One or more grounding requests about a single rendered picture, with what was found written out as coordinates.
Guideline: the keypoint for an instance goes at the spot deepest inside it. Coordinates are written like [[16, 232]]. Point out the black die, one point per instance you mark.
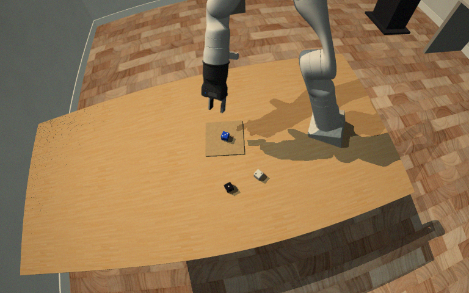
[[228, 187]]

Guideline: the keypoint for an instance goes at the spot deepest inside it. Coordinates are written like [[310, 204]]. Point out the blue die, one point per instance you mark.
[[225, 136]]

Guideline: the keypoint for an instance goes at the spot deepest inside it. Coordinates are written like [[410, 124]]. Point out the tan square mat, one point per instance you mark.
[[215, 146]]

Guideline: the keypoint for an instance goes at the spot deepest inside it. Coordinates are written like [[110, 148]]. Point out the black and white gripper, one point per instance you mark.
[[215, 73]]

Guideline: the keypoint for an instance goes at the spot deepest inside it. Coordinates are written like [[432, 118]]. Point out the white die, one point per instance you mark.
[[258, 174]]

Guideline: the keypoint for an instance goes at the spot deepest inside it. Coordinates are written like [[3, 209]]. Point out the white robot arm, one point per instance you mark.
[[318, 66]]

